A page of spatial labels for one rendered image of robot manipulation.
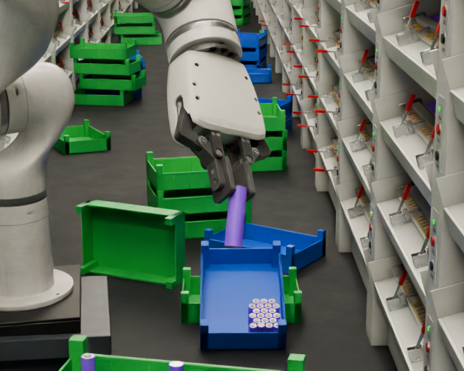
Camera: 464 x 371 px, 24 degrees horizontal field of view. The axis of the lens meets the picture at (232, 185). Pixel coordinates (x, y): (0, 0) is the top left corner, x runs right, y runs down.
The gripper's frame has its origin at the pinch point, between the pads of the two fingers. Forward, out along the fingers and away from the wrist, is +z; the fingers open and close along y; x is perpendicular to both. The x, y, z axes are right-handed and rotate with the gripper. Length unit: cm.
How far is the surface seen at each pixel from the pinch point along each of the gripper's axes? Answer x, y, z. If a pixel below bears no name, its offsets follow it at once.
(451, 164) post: -16, -61, -24
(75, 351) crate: -36.4, -0.4, 4.0
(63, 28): -320, -184, -314
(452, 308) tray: -31, -69, -6
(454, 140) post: -14, -60, -26
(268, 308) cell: -102, -92, -40
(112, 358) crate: -34.9, -4.8, 5.3
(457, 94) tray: -7, -54, -29
